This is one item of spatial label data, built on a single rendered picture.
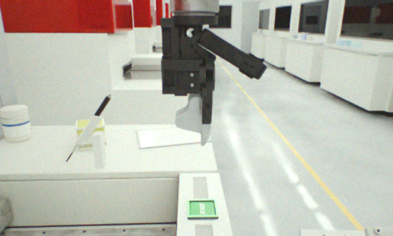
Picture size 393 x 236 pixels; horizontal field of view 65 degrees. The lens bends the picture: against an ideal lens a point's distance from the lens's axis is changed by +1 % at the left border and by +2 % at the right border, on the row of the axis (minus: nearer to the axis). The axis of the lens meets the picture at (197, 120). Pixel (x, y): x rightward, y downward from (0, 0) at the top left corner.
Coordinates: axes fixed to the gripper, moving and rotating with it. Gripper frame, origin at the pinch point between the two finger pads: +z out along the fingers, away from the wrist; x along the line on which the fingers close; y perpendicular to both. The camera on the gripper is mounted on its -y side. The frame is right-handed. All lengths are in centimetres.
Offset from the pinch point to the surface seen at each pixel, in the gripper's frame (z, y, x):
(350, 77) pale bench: 66, -256, -423
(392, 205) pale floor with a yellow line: 111, -148, -142
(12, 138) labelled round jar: 13, 53, -34
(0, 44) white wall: 5, 207, -305
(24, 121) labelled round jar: 8, 50, -37
